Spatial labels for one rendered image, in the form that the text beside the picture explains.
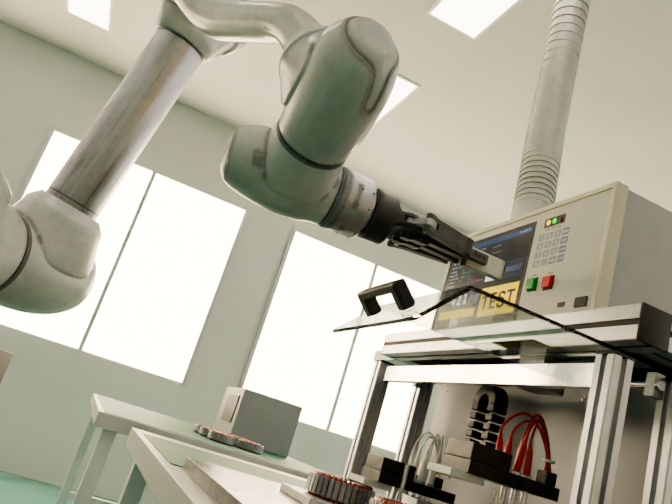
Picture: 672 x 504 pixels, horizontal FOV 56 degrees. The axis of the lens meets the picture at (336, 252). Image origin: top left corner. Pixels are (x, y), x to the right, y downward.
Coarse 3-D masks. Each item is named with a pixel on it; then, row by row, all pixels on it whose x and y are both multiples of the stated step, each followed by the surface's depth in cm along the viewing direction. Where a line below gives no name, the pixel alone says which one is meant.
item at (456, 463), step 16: (448, 448) 87; (464, 448) 84; (480, 448) 83; (432, 464) 85; (448, 464) 86; (464, 464) 83; (480, 464) 82; (496, 464) 83; (464, 480) 84; (480, 480) 82; (496, 480) 82; (512, 480) 83; (528, 480) 84; (512, 496) 87; (544, 496) 85
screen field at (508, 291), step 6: (516, 282) 103; (486, 288) 111; (492, 288) 109; (498, 288) 107; (504, 288) 105; (510, 288) 104; (516, 288) 102; (498, 294) 106; (504, 294) 105; (510, 294) 103; (516, 294) 102; (510, 300) 103
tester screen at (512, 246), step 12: (528, 228) 106; (492, 240) 115; (504, 240) 111; (516, 240) 108; (528, 240) 104; (492, 252) 113; (504, 252) 110; (516, 252) 106; (456, 264) 124; (456, 276) 122; (468, 276) 118; (480, 276) 114; (516, 276) 104; (480, 288) 113
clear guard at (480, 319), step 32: (352, 320) 88; (384, 320) 73; (416, 320) 90; (448, 320) 85; (480, 320) 80; (512, 320) 76; (544, 320) 72; (512, 352) 91; (544, 352) 86; (576, 352) 81
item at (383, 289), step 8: (400, 280) 74; (368, 288) 82; (376, 288) 77; (384, 288) 75; (392, 288) 73; (400, 288) 73; (408, 288) 74; (360, 296) 82; (368, 296) 80; (376, 296) 78; (392, 296) 74; (400, 296) 73; (408, 296) 73; (368, 304) 82; (376, 304) 82; (400, 304) 73; (408, 304) 73; (368, 312) 82; (376, 312) 82
